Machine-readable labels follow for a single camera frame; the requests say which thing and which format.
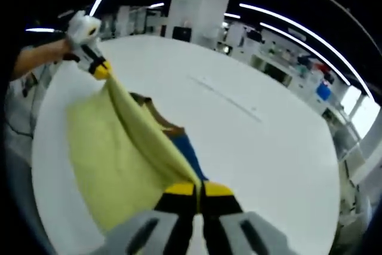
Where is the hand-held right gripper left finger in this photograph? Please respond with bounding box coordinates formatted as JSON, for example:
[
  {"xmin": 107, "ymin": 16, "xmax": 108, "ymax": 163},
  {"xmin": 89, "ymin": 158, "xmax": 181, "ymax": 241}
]
[{"xmin": 101, "ymin": 181, "xmax": 200, "ymax": 255}]

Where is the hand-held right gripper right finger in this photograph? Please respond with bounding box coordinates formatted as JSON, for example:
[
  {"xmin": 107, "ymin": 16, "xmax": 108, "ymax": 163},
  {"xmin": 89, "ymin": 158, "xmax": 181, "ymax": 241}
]
[{"xmin": 199, "ymin": 181, "xmax": 289, "ymax": 255}]

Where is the yellow-green blue grey garment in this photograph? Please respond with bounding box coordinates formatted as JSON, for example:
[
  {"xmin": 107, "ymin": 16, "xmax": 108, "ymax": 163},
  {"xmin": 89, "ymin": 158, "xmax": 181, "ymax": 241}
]
[{"xmin": 66, "ymin": 73, "xmax": 210, "ymax": 232}]

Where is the person's left hand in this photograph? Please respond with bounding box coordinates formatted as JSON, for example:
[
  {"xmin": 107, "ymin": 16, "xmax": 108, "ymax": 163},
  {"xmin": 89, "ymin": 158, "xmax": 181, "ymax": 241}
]
[{"xmin": 50, "ymin": 39, "xmax": 81, "ymax": 62}]

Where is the black screen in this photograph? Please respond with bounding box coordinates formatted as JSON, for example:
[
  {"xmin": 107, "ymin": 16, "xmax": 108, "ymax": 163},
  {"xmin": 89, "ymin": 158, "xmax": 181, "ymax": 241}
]
[{"xmin": 172, "ymin": 26, "xmax": 192, "ymax": 43}]

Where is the white square pillar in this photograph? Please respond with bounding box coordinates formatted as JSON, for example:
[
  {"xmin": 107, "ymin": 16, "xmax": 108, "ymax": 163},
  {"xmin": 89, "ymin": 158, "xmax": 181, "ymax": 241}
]
[{"xmin": 166, "ymin": 0, "xmax": 233, "ymax": 44}]

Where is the white counter row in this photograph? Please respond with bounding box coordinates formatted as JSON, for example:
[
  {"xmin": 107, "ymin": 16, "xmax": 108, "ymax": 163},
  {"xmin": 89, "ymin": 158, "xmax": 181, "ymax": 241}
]
[{"xmin": 249, "ymin": 51, "xmax": 329, "ymax": 110}]

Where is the blue storage bin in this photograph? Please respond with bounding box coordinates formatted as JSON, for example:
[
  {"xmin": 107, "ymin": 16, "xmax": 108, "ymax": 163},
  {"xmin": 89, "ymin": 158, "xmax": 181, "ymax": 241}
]
[{"xmin": 316, "ymin": 82, "xmax": 332, "ymax": 101}]

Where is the shorter ceiling light strip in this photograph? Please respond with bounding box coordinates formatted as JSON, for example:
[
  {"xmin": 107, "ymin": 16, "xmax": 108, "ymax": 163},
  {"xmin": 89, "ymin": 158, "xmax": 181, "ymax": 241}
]
[{"xmin": 259, "ymin": 21, "xmax": 352, "ymax": 86}]

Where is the ceiling air vent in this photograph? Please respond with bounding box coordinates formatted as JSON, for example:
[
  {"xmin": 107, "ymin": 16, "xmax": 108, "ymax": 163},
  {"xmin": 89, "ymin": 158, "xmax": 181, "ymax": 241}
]
[{"xmin": 287, "ymin": 27, "xmax": 307, "ymax": 41}]

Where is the long ceiling light strip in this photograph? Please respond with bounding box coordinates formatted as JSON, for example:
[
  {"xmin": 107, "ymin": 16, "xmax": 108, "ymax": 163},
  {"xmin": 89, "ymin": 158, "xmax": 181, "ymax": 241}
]
[{"xmin": 239, "ymin": 3, "xmax": 371, "ymax": 98}]

